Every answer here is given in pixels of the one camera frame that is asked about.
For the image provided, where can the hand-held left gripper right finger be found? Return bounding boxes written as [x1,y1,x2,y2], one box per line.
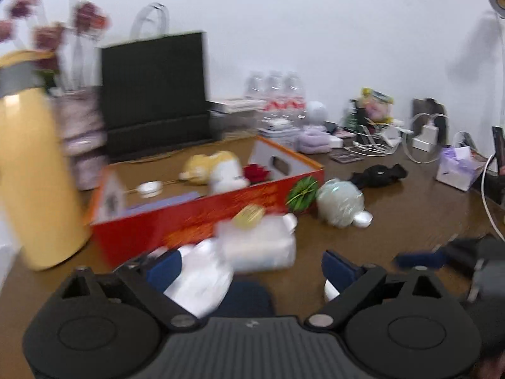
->
[306,250,450,330]

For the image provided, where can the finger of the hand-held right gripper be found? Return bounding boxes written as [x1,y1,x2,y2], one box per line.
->
[395,245,450,271]

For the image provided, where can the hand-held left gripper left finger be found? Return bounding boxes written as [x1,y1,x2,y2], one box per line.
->
[59,249,202,332]

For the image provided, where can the white round puck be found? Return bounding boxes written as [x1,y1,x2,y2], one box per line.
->
[324,278,341,303]

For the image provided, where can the white and navy cloth bundle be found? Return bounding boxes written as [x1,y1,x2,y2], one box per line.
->
[162,241,275,320]

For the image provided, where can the red cardboard box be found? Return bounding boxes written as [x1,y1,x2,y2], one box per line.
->
[89,136,326,269]

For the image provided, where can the pale green glass ornament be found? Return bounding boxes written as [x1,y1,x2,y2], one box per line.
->
[316,179,365,228]

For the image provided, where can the wet wipes pack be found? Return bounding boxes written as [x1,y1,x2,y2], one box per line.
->
[215,213,298,273]

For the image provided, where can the white earbuds case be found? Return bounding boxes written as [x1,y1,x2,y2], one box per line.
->
[352,210,374,228]

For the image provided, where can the small white round disc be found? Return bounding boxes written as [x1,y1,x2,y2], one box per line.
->
[136,181,163,198]

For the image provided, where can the black cloth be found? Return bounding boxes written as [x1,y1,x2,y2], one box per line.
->
[350,164,408,190]

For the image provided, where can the purple tissue pack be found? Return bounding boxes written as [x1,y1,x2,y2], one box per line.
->
[435,146,484,192]

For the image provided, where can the dark flat coaster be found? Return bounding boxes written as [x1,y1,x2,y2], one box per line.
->
[329,151,365,164]

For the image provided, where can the yellow and white plush toy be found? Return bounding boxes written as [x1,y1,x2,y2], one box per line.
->
[179,150,251,196]

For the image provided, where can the white charger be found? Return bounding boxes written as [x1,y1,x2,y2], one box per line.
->
[412,124,439,153]

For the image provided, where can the red rose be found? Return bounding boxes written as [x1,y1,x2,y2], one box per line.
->
[242,163,273,184]

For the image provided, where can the brown paper bag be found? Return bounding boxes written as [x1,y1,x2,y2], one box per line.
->
[412,98,448,145]

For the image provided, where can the dark green bottle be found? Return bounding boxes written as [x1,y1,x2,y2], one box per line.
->
[347,100,367,133]

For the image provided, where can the white round speaker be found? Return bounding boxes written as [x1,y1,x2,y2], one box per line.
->
[306,100,329,127]

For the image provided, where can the pink textured vase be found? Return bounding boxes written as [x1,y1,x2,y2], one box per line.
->
[49,87,109,190]

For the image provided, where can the yellow green snack bag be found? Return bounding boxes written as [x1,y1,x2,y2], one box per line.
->
[361,88,395,124]

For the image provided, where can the clear plastic container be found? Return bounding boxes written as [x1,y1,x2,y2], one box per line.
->
[209,111,265,141]

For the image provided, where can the yellow thermos jug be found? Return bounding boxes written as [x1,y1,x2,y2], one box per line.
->
[0,49,93,271]

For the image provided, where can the black paper gift bag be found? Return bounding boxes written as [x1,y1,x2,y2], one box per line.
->
[100,2,214,162]

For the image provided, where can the water bottles pack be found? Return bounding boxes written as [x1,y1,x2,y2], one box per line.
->
[284,70,307,121]

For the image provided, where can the flat white box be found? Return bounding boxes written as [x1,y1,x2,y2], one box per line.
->
[209,98,267,114]

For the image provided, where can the clear water bottle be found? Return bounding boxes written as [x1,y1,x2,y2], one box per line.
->
[245,70,269,101]
[266,70,287,121]

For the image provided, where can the pink flowers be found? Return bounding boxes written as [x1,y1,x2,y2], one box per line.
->
[0,0,111,87]

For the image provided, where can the long white cable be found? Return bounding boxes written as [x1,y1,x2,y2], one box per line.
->
[479,153,505,242]

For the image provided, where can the white cables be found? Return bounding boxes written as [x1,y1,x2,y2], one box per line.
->
[343,112,450,165]

